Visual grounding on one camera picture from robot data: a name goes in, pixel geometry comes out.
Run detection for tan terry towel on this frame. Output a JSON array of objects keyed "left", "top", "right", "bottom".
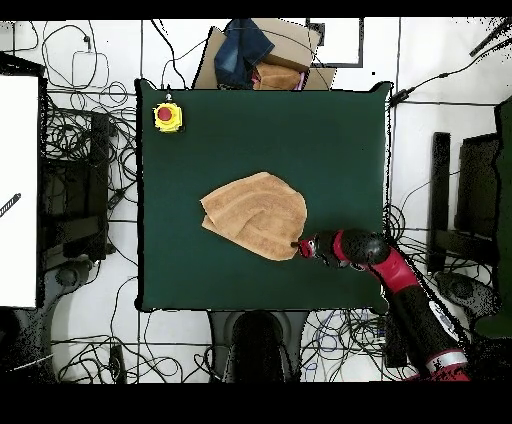
[{"left": 199, "top": 171, "right": 309, "bottom": 262}]

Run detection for black flat bar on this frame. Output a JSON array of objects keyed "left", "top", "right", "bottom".
[{"left": 426, "top": 131, "right": 452, "bottom": 276}]

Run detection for black flat board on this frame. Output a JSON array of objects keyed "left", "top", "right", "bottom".
[{"left": 454, "top": 132, "right": 502, "bottom": 242}]

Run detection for white flat panel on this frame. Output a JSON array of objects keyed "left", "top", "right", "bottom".
[{"left": 0, "top": 74, "right": 40, "bottom": 309}]

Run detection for folded orange cloth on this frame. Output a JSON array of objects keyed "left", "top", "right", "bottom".
[{"left": 251, "top": 62, "right": 306, "bottom": 92}]

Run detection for black floor stand base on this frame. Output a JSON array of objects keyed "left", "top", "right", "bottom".
[{"left": 434, "top": 270, "right": 502, "bottom": 322}]

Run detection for yellow emergency stop button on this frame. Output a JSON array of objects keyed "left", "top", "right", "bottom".
[{"left": 152, "top": 102, "right": 185, "bottom": 134}]

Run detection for blue jeans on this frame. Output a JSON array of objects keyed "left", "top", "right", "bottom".
[{"left": 213, "top": 18, "right": 276, "bottom": 90}]

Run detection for brown cardboard box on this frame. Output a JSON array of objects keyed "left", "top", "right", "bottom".
[{"left": 191, "top": 17, "right": 338, "bottom": 92}]

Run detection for small black power strip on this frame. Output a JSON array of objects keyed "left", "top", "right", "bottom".
[{"left": 108, "top": 344, "right": 128, "bottom": 384}]

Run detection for grey floor stand base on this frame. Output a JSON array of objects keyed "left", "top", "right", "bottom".
[{"left": 41, "top": 258, "right": 98, "bottom": 318}]

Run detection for black thin rod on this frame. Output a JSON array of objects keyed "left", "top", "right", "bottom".
[{"left": 468, "top": 17, "right": 512, "bottom": 58}]

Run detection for black ribbed rod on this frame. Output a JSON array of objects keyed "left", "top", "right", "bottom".
[{"left": 0, "top": 192, "right": 22, "bottom": 220}]

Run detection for black floor cable tangle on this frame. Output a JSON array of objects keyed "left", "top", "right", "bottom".
[
  {"left": 299, "top": 201, "right": 499, "bottom": 382},
  {"left": 50, "top": 311, "right": 215, "bottom": 384},
  {"left": 41, "top": 81, "right": 140, "bottom": 229}
]

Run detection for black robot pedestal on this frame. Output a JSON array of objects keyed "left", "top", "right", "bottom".
[{"left": 205, "top": 310, "right": 311, "bottom": 383}]

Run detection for black power adapter with cable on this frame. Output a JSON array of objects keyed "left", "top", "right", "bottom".
[{"left": 388, "top": 37, "right": 512, "bottom": 110}]

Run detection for black square frame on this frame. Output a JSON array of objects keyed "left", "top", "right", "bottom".
[{"left": 305, "top": 17, "right": 365, "bottom": 69}]

